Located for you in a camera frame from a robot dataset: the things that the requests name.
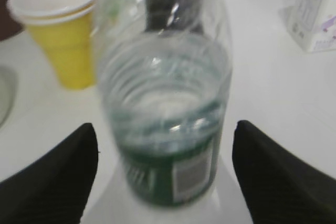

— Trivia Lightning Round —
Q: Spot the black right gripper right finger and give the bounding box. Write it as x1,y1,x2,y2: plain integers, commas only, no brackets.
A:
232,120,335,223

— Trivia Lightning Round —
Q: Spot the yellow paper cup stack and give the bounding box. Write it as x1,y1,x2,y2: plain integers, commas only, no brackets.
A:
6,0,96,90

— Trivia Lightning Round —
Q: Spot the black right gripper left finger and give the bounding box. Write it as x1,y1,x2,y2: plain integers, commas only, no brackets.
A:
1,123,99,223

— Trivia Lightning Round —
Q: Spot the clear bottle with green label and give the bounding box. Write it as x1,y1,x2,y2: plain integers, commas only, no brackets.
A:
91,0,233,207

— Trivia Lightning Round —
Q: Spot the white milk carton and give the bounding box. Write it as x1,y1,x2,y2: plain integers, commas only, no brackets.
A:
287,0,335,52

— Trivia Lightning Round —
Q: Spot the grey round plate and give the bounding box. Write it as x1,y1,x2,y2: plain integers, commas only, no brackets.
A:
1,65,18,128

